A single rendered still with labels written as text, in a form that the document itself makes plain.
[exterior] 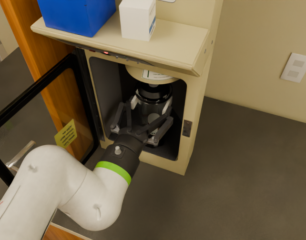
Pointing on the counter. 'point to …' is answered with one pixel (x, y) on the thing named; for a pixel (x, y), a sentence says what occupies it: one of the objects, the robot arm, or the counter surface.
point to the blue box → (76, 15)
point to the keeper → (187, 128)
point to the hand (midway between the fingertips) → (153, 100)
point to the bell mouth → (149, 76)
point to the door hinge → (89, 91)
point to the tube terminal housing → (188, 142)
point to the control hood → (178, 43)
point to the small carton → (137, 19)
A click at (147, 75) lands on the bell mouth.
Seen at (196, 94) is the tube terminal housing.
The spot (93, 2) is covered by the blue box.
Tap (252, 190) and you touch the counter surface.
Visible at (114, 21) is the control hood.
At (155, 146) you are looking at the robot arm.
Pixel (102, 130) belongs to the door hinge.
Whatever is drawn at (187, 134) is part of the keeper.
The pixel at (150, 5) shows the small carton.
